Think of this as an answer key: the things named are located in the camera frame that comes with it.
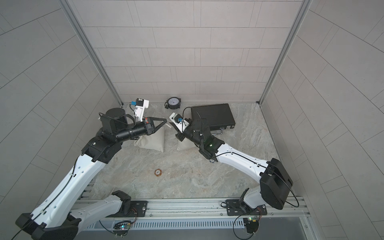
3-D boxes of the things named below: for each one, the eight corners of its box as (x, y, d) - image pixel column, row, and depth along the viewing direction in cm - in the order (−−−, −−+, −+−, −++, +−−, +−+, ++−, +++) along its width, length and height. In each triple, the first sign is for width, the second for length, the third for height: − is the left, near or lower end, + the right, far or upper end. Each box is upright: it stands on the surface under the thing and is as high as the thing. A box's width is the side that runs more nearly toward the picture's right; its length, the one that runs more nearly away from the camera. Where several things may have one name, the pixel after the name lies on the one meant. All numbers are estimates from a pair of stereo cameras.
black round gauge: (165, 109, 115) (164, 106, 113) (167, 100, 122) (166, 97, 119) (180, 109, 115) (179, 106, 113) (181, 100, 122) (180, 97, 119)
